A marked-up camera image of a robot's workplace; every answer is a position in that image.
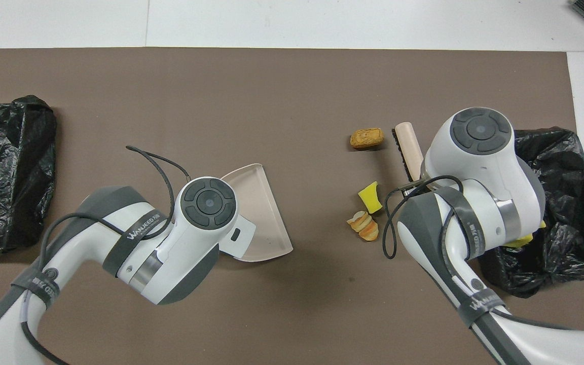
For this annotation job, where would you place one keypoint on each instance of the brown table mat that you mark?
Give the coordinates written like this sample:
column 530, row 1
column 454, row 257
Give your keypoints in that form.
column 297, row 76

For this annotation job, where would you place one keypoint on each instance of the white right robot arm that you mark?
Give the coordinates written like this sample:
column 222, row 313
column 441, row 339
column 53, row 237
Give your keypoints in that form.
column 479, row 167

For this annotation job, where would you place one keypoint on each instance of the oblong golden bread roll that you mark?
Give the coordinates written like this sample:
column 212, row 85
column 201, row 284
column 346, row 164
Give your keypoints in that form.
column 367, row 138

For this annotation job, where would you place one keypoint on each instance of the chunky yellow sponge piece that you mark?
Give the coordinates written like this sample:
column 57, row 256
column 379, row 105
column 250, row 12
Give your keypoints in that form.
column 520, row 242

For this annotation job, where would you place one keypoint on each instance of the beige brush black bristles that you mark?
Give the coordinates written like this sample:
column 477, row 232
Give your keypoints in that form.
column 409, row 147

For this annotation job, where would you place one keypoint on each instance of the beige plastic dustpan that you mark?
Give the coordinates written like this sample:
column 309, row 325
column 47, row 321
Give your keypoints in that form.
column 266, row 213

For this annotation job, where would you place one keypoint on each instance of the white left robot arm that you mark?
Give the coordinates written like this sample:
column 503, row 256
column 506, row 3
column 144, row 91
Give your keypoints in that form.
column 190, row 238

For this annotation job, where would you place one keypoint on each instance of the curved yellow sponge piece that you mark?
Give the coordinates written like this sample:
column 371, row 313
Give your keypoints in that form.
column 370, row 196

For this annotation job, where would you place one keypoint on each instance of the black bag lined bin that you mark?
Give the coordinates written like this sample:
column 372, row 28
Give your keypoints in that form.
column 576, row 223
column 3, row 172

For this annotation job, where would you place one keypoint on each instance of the small golden croissant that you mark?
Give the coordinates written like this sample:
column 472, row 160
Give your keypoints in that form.
column 364, row 226

